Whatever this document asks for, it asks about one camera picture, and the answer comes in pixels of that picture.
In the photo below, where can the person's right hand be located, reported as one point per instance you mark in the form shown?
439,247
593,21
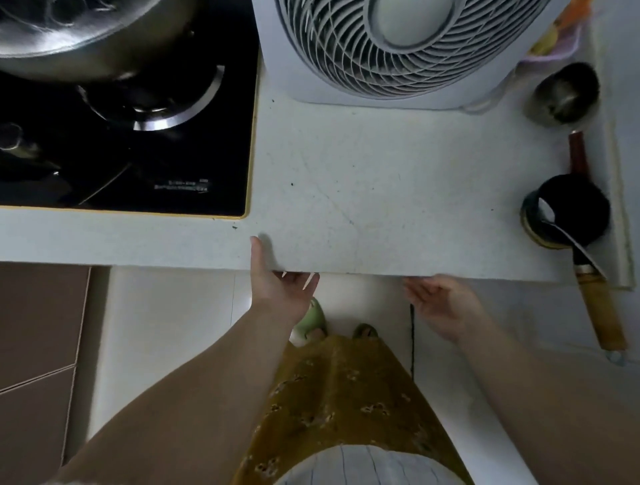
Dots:
450,307

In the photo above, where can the person's left hand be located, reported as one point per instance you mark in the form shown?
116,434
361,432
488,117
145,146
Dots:
272,295

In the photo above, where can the person's left thumb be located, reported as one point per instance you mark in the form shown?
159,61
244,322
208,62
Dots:
259,252

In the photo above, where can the person's right fingers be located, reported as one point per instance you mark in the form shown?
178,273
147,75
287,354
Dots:
419,292

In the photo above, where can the person's right forearm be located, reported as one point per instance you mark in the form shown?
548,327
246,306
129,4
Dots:
545,399

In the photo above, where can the person's left forearm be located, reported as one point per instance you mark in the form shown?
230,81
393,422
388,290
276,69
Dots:
200,394

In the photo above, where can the green slipper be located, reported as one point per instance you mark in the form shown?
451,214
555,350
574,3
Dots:
365,332
312,322

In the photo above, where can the black glass gas stove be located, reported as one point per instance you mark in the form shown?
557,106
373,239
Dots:
210,150

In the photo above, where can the mustard floral skirt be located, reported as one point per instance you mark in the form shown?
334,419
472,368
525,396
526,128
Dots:
350,394

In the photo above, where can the white striped shirt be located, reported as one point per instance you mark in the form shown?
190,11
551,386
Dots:
365,467

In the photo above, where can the small steel cup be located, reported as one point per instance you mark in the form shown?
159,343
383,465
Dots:
562,97

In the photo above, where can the brown cabinet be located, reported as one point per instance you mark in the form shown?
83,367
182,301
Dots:
37,359

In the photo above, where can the white electric fan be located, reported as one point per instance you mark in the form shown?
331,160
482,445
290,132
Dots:
415,45

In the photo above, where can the stainless steel cooking pot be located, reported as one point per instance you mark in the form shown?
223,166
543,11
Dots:
85,35

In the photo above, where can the orange plastic item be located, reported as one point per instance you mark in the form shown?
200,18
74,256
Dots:
575,12

